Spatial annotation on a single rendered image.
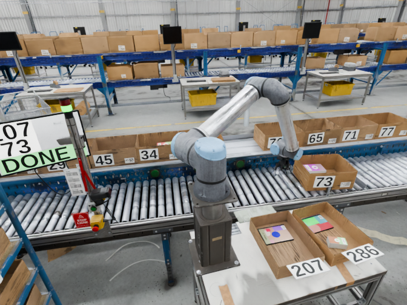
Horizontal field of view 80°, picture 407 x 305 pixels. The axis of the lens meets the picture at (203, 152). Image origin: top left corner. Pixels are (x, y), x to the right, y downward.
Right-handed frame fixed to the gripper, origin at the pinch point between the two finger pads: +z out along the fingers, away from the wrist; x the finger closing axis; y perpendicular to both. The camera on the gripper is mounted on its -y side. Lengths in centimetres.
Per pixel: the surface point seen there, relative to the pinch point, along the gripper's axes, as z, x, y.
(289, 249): 4, -27, 72
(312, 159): -7.3, 32.0, -6.8
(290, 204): 8.1, -5.1, 30.1
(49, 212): 6, -187, 6
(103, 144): -18, -155, -58
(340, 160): -8, 54, 1
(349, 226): -1, 15, 66
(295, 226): 0, -17, 59
